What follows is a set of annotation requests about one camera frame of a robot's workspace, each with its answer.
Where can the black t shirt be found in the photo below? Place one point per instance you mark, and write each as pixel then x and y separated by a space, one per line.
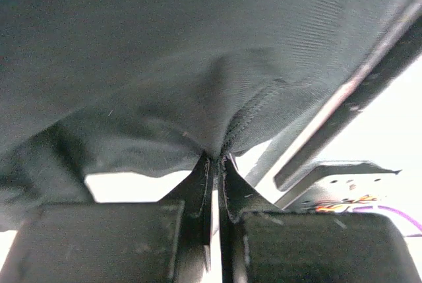
pixel 147 86

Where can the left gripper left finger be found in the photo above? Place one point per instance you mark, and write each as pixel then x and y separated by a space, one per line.
pixel 166 241

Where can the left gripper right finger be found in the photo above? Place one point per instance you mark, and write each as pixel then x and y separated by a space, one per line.
pixel 261 243

